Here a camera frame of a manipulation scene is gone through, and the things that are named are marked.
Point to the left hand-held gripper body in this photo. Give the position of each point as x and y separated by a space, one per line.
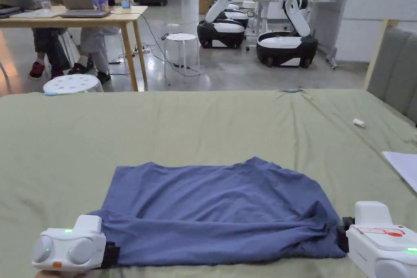
83 252

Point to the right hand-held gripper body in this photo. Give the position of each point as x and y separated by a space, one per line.
378 242

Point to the blue shirt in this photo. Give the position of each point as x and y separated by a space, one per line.
211 213

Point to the person's left hand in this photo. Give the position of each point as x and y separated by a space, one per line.
55 274

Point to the white paper sheet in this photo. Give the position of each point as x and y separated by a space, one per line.
405 167

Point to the small white cylinder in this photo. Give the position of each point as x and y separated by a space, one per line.
358 122

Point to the bed with pale green sheet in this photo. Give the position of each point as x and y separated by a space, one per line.
163 128

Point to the small light blue clip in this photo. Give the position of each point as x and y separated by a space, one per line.
292 90
52 93

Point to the grey padded headboard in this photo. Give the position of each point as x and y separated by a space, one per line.
395 69

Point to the white power strip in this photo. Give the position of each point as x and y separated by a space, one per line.
142 49

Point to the white and black robot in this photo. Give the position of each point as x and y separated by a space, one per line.
286 46
221 32
239 16

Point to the brown carton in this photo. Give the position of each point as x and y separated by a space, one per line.
205 4

